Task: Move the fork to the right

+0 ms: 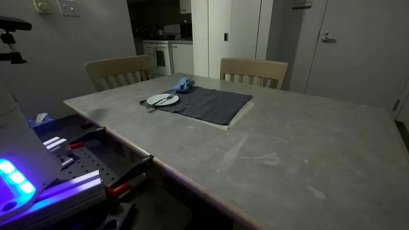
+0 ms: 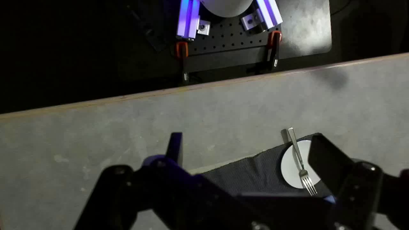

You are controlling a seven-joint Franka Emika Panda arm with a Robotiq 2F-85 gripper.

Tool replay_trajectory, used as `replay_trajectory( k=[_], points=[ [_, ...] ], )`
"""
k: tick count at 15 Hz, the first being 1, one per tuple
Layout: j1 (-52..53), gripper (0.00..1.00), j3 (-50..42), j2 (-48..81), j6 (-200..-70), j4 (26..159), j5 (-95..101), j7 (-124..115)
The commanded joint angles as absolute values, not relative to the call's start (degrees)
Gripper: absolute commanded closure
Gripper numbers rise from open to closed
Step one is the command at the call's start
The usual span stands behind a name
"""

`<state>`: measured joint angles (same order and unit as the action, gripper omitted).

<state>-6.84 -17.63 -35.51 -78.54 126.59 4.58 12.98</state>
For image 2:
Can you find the right orange black clamp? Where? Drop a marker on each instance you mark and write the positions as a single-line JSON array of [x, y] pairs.
[[274, 47]]

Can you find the right aluminium extrusion bar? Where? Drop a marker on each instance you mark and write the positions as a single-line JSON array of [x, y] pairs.
[[270, 12]]

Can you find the grey round robot base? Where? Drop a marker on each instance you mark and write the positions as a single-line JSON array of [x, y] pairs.
[[226, 7]]

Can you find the orange black clamp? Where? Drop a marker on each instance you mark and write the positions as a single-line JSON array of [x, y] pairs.
[[182, 52], [274, 47]]

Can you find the white round plate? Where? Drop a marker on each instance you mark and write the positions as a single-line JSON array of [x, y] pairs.
[[289, 166]]

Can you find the silver corner bracket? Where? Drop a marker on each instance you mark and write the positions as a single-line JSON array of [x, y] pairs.
[[203, 28], [251, 20]]

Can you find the dark grey woven placemat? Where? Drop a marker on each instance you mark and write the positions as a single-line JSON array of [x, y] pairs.
[[257, 175]]

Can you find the silver metal fork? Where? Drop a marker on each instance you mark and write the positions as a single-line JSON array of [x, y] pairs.
[[303, 173]]

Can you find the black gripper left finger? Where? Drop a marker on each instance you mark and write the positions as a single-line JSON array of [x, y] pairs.
[[180, 200]]

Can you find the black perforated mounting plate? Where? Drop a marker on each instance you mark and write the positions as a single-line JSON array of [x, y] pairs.
[[306, 29]]

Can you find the left aluminium extrusion bar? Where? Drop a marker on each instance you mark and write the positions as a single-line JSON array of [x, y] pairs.
[[188, 19]]

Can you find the aluminium extrusion bar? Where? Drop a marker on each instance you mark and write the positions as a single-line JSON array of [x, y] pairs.
[[270, 12], [188, 19]]

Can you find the left orange black clamp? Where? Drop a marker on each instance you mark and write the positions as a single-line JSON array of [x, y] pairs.
[[182, 52]]

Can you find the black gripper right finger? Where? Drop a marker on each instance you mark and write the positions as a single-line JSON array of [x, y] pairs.
[[362, 189]]

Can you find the right silver corner bracket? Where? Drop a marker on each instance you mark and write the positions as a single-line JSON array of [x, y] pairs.
[[251, 20]]

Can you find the left silver corner bracket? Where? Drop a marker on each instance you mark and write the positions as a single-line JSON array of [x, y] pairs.
[[203, 28]]

